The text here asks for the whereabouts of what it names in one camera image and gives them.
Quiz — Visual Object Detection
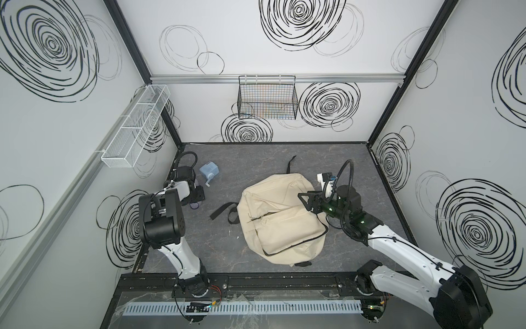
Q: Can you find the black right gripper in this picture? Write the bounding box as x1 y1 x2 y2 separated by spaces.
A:
297 190 351 223

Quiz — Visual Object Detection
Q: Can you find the light blue pencil sharpener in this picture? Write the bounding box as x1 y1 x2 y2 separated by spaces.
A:
199 161 219 187

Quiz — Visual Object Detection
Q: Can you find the cream canvas backpack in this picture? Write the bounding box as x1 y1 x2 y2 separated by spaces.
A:
210 160 329 267

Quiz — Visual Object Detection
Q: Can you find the purple pencil case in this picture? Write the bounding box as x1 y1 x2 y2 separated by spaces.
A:
188 202 201 210

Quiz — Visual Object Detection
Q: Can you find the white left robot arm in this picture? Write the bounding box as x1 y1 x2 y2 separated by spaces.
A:
138 166 209 297

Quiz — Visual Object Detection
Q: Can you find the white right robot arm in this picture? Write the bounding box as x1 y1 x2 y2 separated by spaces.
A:
298 186 493 328

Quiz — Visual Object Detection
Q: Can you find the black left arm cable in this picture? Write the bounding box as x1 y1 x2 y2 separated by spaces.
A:
172 151 199 171

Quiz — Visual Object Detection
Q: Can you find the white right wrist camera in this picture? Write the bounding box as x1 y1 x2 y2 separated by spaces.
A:
316 172 336 189

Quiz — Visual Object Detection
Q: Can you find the black corrugated cable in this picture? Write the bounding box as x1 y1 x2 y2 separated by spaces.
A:
323 159 355 202

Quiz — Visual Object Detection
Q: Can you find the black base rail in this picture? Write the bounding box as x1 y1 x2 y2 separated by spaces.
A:
112 270 395 300

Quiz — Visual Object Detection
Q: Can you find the black wire basket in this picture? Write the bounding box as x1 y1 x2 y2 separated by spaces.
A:
236 75 299 120

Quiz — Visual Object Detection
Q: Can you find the white slotted cable duct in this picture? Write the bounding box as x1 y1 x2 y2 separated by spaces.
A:
122 300 363 316

